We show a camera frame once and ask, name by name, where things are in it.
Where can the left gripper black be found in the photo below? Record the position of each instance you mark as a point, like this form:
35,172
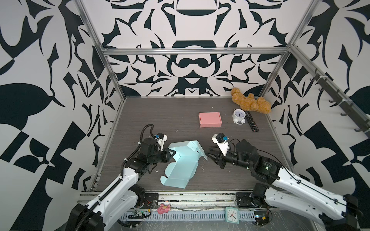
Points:
166,156

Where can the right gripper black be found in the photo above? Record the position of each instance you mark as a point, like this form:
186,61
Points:
216,154

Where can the light blue paper box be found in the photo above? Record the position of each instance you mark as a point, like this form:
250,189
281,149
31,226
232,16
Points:
179,172

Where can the pink paper box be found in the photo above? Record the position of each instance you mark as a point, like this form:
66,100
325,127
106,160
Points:
209,120

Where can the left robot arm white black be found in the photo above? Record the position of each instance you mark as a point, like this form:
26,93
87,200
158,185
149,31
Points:
101,213

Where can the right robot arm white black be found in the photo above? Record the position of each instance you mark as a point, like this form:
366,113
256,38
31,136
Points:
279,187

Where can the black remote control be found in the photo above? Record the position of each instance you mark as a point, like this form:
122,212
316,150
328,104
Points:
251,122

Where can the white alarm clock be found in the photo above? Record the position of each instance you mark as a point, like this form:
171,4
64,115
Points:
238,116

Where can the brown teddy bear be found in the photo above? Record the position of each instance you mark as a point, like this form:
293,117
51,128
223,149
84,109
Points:
249,103

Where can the pink small toy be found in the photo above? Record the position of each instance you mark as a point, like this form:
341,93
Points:
163,209

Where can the teal square clock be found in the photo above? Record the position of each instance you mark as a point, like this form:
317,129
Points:
232,215

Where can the small circuit board left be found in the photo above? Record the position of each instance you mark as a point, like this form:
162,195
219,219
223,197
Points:
139,215

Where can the small circuit board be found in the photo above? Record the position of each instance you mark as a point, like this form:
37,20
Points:
139,215
262,218

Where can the small circuit board right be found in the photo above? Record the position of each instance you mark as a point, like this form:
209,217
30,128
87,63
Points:
262,218

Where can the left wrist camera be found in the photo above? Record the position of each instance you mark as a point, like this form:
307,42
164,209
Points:
161,139

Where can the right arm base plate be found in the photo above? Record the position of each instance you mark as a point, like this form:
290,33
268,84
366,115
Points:
244,199

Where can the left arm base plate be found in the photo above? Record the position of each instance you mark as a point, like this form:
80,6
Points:
150,200

